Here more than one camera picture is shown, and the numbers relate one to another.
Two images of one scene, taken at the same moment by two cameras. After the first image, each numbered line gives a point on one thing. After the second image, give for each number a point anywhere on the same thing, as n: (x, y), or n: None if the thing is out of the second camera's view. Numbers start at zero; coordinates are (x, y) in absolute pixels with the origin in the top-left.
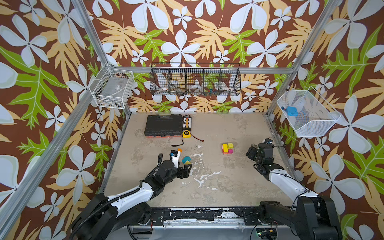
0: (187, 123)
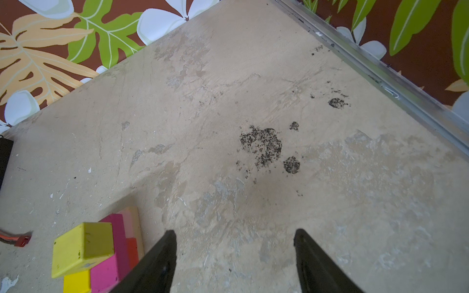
0: (5, 150)
